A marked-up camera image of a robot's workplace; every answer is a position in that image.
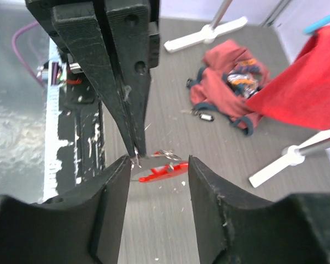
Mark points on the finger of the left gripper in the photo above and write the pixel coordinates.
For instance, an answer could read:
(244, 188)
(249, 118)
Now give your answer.
(135, 32)
(74, 27)

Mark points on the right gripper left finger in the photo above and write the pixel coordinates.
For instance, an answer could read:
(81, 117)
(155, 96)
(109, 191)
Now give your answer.
(82, 225)

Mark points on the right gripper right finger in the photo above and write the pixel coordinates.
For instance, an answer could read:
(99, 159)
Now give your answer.
(235, 226)

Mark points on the red handled keyring with keys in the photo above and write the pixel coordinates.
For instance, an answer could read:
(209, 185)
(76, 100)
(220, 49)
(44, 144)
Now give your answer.
(158, 166)

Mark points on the small electronics board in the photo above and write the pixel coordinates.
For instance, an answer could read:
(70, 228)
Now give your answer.
(55, 71)

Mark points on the white clothes rack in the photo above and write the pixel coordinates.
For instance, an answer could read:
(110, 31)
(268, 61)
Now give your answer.
(292, 155)

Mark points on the dark red printed shirt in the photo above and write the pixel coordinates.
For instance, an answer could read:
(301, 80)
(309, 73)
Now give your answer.
(229, 77)

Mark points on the black key tag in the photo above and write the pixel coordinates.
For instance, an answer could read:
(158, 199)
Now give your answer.
(202, 115)

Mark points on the bright red shirt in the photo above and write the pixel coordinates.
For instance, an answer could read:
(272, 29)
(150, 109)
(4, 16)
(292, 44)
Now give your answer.
(300, 95)

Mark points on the blue clothes hanger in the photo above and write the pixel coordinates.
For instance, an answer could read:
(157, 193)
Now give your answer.
(315, 26)

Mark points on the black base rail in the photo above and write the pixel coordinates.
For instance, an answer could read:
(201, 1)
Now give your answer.
(80, 125)

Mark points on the grey cable duct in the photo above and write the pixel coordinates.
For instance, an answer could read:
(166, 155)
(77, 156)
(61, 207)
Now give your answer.
(52, 165)

